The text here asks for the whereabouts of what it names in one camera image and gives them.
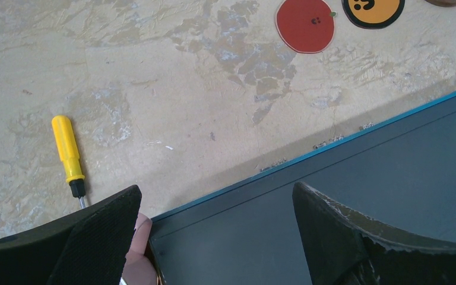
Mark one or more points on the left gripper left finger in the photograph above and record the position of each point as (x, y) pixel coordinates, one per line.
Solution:
(88, 246)

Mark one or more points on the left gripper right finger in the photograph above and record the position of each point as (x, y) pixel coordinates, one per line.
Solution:
(344, 246)

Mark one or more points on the red apple coaster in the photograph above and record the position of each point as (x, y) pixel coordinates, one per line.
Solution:
(305, 26)

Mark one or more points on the orange smiley coaster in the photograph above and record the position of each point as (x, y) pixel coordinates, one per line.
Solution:
(373, 14)

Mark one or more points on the dark brown wooden coaster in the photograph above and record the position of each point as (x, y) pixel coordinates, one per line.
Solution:
(443, 3)

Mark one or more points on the dark rectangular board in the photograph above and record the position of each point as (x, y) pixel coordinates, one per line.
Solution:
(401, 172)

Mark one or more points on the pink handled white mug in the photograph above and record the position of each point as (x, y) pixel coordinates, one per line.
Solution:
(138, 269)

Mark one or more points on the yellow handled screwdriver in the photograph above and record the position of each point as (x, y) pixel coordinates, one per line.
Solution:
(69, 156)

